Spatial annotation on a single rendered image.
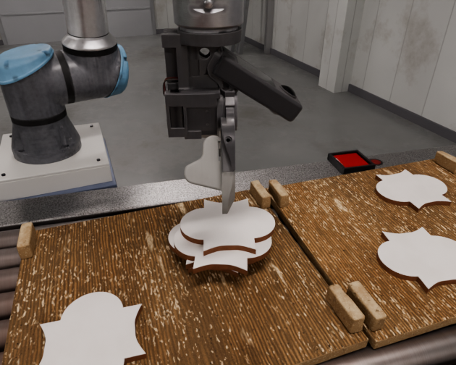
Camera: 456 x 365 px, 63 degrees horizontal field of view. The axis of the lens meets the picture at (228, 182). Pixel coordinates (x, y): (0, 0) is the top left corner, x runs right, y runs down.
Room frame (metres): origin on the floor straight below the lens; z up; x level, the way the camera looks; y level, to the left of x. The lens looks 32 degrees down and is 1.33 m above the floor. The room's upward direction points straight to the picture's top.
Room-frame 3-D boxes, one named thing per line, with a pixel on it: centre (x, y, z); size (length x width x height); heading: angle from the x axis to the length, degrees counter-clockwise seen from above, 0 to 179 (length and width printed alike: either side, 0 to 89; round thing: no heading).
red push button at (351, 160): (0.73, -0.28, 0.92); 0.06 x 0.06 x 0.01; 14
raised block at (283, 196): (0.57, -0.09, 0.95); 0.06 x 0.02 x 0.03; 17
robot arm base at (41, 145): (0.80, 0.43, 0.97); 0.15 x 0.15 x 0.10
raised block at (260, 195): (0.56, -0.06, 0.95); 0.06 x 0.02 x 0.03; 19
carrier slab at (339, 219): (0.50, -0.32, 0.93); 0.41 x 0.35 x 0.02; 107
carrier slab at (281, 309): (0.37, 0.08, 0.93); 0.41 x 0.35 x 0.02; 109
